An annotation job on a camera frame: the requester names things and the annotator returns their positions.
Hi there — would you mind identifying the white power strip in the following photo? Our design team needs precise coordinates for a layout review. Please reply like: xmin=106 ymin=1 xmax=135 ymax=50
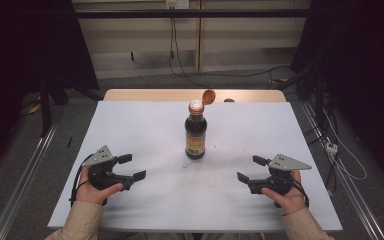
xmin=324 ymin=141 xmax=339 ymax=156

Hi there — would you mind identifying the aluminium floor rail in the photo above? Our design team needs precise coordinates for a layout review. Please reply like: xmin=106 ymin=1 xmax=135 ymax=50
xmin=0 ymin=123 xmax=59 ymax=240
xmin=299 ymin=101 xmax=384 ymax=240

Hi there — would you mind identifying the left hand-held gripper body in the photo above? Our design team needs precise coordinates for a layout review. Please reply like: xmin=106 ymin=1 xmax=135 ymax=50
xmin=81 ymin=145 xmax=135 ymax=192

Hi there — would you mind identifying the person's right hand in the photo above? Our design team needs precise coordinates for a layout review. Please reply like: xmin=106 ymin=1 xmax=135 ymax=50
xmin=261 ymin=169 xmax=306 ymax=216

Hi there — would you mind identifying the black floor cable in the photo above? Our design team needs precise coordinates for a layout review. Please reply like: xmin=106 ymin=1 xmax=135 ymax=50
xmin=179 ymin=65 xmax=293 ymax=79

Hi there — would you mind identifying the black wall cable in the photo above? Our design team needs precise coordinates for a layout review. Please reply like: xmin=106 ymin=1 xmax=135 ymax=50
xmin=168 ymin=16 xmax=176 ymax=76
xmin=172 ymin=16 xmax=214 ymax=89

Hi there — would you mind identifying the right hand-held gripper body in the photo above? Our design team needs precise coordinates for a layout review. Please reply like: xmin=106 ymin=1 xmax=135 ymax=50
xmin=247 ymin=152 xmax=313 ymax=197

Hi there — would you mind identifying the black curtain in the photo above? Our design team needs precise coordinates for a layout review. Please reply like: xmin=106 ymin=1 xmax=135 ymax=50
xmin=0 ymin=0 xmax=100 ymax=174
xmin=291 ymin=0 xmax=384 ymax=191

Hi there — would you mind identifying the hand-held gripper cable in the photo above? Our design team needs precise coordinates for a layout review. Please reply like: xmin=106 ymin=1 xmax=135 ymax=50
xmin=69 ymin=153 xmax=94 ymax=208
xmin=291 ymin=178 xmax=310 ymax=209

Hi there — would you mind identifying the black metal stand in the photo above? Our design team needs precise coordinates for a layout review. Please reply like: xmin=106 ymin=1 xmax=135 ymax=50
xmin=38 ymin=74 xmax=53 ymax=138

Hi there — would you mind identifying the right hand-held gripper cable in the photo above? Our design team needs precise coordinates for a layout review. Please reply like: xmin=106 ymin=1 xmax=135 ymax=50
xmin=291 ymin=178 xmax=310 ymax=209

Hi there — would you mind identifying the vertical wall trim strip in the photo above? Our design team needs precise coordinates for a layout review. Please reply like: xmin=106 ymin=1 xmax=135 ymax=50
xmin=195 ymin=0 xmax=204 ymax=73

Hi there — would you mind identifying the soy sauce bottle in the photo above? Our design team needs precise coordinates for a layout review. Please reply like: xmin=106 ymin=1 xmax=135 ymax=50
xmin=184 ymin=89 xmax=217 ymax=161

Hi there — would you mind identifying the left hand-held gripper cable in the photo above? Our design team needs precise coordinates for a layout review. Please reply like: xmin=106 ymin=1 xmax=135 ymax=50
xmin=69 ymin=153 xmax=94 ymax=208

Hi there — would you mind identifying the black horizontal bar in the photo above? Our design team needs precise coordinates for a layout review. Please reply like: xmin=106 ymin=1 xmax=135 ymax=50
xmin=74 ymin=8 xmax=313 ymax=19

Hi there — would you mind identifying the white wall socket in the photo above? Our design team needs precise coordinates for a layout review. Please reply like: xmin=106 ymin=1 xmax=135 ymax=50
xmin=165 ymin=0 xmax=190 ymax=10

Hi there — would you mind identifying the white floor cable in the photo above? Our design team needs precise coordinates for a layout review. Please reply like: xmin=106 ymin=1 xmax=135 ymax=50
xmin=321 ymin=108 xmax=368 ymax=182

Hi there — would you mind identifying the person's left hand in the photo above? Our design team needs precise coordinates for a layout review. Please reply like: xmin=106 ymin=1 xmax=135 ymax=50
xmin=75 ymin=167 xmax=124 ymax=206

